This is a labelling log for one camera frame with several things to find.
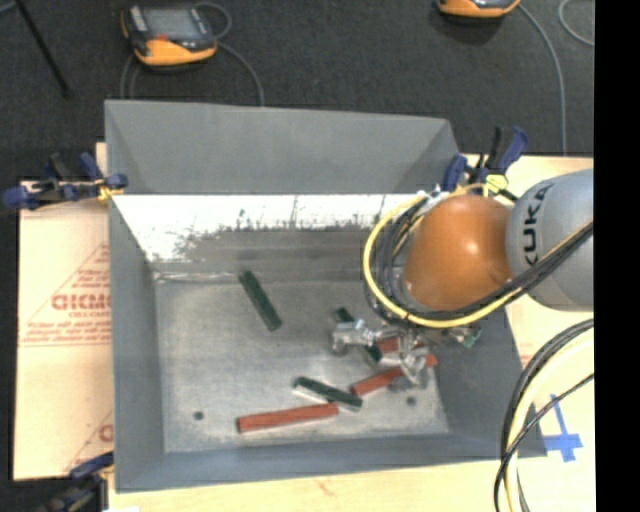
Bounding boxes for grey metal bin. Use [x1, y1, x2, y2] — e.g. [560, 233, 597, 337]
[103, 98, 547, 492]

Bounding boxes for dark green flat block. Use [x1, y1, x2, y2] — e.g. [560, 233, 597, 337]
[291, 376, 364, 414]
[333, 306, 384, 366]
[237, 269, 284, 333]

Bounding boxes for brown cardboard board red print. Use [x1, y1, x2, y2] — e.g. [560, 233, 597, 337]
[11, 141, 117, 482]

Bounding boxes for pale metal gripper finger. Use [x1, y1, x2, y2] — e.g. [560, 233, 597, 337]
[330, 319, 387, 357]
[393, 345, 433, 393]

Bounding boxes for red-brown flat block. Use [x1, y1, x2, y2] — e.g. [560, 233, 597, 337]
[235, 402, 341, 435]
[374, 337, 440, 369]
[348, 366, 407, 398]

